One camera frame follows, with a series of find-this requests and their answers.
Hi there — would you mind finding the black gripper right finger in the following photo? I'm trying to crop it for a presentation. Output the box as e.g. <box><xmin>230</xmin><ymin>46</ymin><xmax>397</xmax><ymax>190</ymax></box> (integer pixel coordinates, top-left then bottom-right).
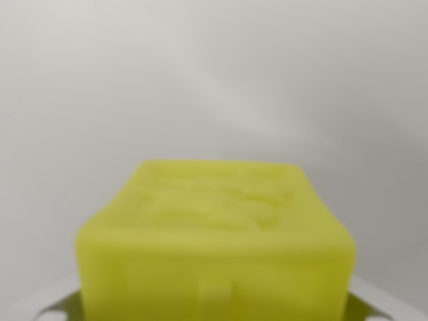
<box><xmin>346</xmin><ymin>292</ymin><xmax>397</xmax><ymax>321</ymax></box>

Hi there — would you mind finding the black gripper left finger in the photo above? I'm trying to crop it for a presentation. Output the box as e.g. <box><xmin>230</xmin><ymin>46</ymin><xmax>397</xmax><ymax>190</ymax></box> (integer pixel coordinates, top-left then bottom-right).
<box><xmin>33</xmin><ymin>290</ymin><xmax>83</xmax><ymax>321</ymax></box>

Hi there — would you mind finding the yellow cube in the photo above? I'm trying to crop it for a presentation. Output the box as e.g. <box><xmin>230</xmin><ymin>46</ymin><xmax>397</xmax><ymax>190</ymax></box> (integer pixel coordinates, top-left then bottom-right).
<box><xmin>74</xmin><ymin>159</ymin><xmax>357</xmax><ymax>321</ymax></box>

